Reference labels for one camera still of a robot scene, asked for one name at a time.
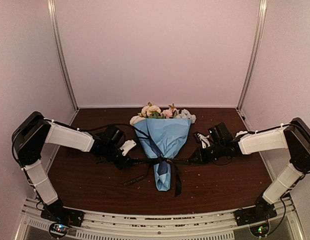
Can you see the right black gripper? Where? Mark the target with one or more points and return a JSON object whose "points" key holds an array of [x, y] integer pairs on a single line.
{"points": [[201, 159]]}

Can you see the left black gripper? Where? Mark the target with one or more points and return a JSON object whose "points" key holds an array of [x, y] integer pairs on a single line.
{"points": [[124, 163]]}

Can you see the black ribbon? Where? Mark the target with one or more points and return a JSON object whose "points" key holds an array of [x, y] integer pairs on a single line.
{"points": [[161, 164]]}

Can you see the blue wrapping paper sheet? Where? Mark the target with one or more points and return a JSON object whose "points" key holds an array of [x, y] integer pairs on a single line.
{"points": [[162, 138]]}

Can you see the light blue flower stem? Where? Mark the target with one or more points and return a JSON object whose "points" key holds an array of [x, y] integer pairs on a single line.
{"points": [[185, 114]]}

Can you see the large pink peony stem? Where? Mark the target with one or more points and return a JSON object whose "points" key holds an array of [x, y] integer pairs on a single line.
{"points": [[171, 112]]}

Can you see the white rose stem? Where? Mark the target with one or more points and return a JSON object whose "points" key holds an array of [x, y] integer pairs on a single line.
{"points": [[148, 111]]}

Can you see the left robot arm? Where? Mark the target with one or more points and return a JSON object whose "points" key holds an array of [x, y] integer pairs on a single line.
{"points": [[36, 131]]}

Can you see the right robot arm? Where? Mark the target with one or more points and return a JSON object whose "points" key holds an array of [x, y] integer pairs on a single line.
{"points": [[293, 136]]}

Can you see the scalloped white dish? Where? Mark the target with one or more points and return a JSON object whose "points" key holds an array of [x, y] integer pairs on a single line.
{"points": [[241, 133]]}

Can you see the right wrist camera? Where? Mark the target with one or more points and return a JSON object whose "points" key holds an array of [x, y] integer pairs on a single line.
{"points": [[203, 140]]}

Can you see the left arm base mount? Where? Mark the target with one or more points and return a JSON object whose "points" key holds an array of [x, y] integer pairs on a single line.
{"points": [[62, 221]]}

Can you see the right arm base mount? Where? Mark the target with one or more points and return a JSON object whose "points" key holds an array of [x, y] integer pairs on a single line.
{"points": [[257, 218]]}

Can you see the aluminium front rail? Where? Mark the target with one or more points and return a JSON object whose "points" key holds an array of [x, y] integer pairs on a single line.
{"points": [[218, 225]]}

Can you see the right aluminium frame post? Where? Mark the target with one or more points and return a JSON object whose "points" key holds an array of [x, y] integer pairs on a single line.
{"points": [[258, 35]]}

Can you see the aluminium frame post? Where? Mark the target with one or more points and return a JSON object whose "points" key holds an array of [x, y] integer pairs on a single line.
{"points": [[61, 57], [258, 35]]}

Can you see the left aluminium frame post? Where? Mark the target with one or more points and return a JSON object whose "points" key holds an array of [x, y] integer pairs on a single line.
{"points": [[61, 57]]}

